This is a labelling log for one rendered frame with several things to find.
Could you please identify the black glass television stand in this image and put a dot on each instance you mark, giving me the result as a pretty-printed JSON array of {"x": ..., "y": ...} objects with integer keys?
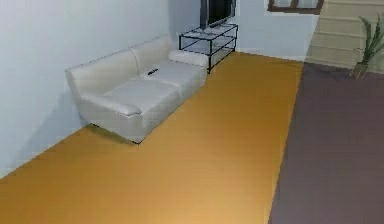
[{"x": 213, "y": 40}]

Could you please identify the black television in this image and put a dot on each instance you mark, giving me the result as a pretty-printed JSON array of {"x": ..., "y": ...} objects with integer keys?
[{"x": 218, "y": 10}]

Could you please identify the black remote control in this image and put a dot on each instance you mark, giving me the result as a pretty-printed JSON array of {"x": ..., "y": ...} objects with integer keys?
[{"x": 153, "y": 71}]

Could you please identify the white leather sofa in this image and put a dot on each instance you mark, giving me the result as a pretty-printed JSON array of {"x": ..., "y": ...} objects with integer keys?
[{"x": 133, "y": 96}]

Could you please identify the brown framed window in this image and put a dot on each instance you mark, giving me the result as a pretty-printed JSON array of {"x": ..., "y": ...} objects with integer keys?
[{"x": 295, "y": 6}]

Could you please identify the beige staircase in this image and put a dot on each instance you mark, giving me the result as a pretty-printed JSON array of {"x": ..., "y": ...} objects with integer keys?
[{"x": 336, "y": 36}]

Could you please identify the green house plant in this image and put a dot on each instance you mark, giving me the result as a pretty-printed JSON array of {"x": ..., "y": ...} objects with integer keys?
[{"x": 368, "y": 46}]

